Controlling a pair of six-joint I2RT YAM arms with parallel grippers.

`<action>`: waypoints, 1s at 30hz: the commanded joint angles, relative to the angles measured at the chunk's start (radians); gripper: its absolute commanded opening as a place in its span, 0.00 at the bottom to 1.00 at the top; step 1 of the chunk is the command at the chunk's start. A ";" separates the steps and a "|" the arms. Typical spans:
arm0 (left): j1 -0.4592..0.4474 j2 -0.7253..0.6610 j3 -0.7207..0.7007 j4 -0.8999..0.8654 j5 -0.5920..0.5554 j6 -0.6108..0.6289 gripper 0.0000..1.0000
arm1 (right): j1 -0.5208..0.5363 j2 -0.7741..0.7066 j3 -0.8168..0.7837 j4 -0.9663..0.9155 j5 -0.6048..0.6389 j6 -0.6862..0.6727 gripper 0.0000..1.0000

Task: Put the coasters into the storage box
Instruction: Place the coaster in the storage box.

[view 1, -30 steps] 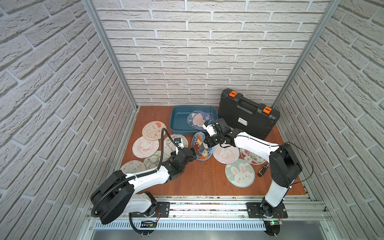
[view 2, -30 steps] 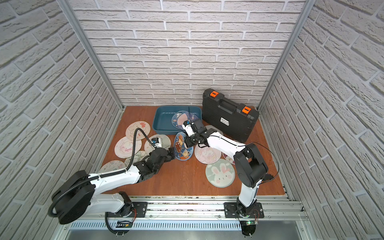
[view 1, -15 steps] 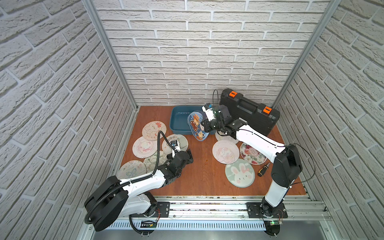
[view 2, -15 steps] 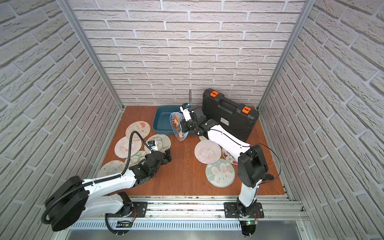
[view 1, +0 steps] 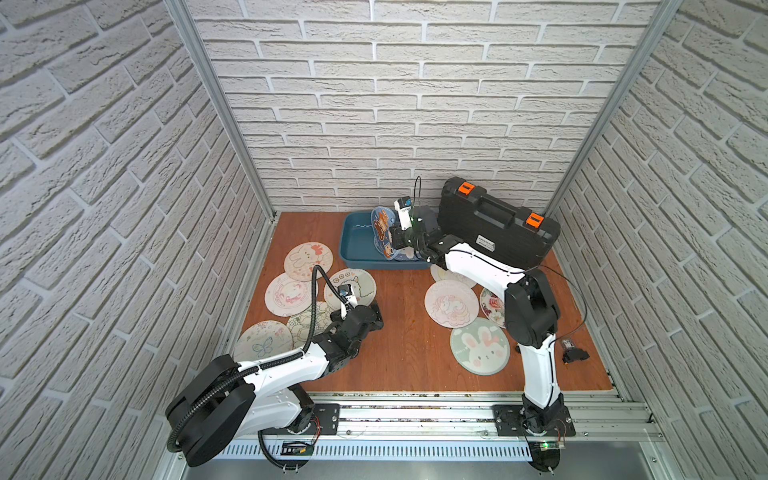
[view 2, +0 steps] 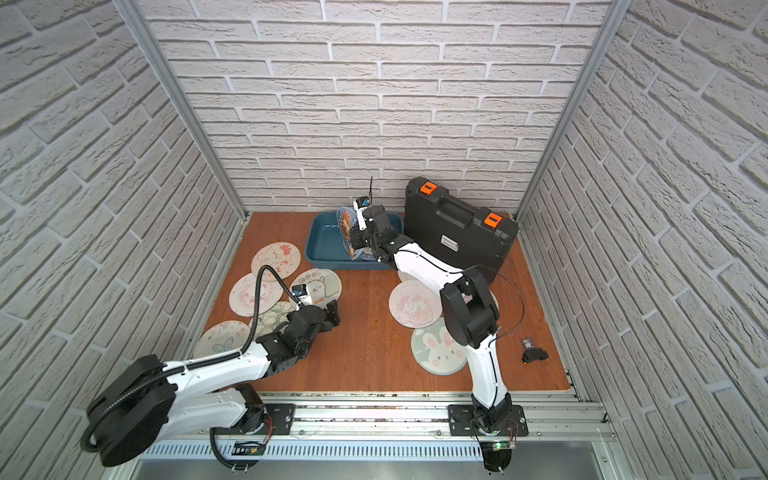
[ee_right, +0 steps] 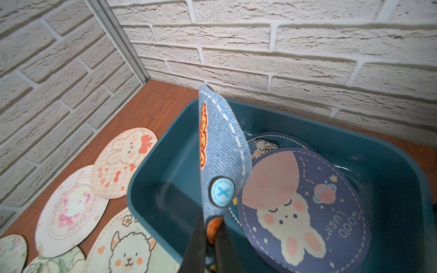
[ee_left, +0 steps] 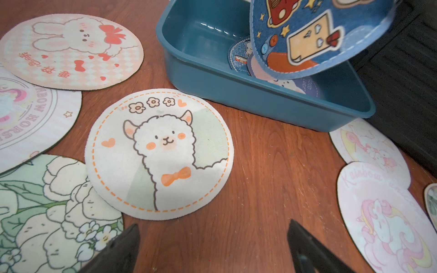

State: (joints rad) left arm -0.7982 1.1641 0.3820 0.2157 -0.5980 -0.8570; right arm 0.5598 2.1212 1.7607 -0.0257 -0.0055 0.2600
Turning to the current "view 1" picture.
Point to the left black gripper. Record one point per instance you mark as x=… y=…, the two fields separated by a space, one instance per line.
x=367 y=315

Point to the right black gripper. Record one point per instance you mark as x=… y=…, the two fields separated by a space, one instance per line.
x=398 y=233

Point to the blue bear coaster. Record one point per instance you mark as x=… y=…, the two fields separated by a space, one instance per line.
x=382 y=219

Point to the blue pink bunny coaster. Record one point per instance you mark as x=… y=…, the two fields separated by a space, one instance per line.
x=402 y=254

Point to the pale white coaster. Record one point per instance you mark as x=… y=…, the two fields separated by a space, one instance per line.
x=440 y=274

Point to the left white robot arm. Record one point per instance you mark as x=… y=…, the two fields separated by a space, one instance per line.
x=228 y=399

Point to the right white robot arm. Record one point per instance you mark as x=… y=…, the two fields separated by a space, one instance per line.
x=531 y=312

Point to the teal plastic storage box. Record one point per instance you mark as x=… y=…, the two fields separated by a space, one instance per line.
x=357 y=248

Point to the cream line-art coaster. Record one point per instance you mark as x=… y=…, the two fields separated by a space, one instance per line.
x=299 y=324

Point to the white bear flower coaster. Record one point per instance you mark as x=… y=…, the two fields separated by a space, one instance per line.
x=362 y=284

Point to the pink rainbow unicorn coaster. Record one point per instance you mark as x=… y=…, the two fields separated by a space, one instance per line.
x=286 y=297

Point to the butterfly pastel coaster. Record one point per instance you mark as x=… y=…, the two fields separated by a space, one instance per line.
x=263 y=340

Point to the black plastic tool case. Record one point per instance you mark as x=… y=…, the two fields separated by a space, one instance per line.
x=514 y=236

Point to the green white bunny coaster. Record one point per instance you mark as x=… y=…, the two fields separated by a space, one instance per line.
x=481 y=347

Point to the small black clip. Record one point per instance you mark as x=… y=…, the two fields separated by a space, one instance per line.
x=572 y=353

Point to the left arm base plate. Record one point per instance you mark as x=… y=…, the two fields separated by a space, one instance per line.
x=322 y=419

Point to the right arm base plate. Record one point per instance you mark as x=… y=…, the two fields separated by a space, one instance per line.
x=517 y=420

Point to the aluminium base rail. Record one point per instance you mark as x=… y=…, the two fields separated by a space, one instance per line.
x=450 y=427

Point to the aluminium corner post right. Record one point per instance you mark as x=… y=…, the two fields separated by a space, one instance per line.
x=657 y=26

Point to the aluminium corner post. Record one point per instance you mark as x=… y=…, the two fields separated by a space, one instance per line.
x=195 y=46
x=657 y=26

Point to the aluminium corner post left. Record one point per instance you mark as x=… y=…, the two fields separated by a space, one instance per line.
x=195 y=46

